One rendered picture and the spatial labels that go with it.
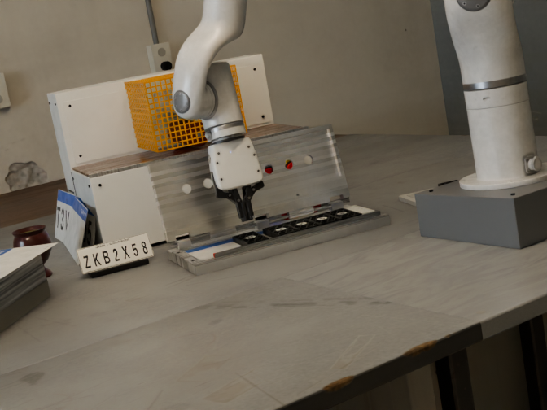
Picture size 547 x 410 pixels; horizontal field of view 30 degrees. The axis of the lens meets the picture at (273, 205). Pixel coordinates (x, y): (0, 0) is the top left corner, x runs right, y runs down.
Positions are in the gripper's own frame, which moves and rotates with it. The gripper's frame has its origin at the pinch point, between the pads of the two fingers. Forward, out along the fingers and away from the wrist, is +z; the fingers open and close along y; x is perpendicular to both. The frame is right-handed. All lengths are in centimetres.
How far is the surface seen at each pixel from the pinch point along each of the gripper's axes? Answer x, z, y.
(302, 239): -5.9, 8.5, 8.7
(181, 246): 11.7, 4.0, -12.3
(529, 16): 167, -53, 199
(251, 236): 1.5, 5.3, 0.4
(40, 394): -48, 19, -53
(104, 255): 16.2, 1.7, -28.0
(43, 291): 6.8, 5.9, -43.3
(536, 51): 169, -38, 200
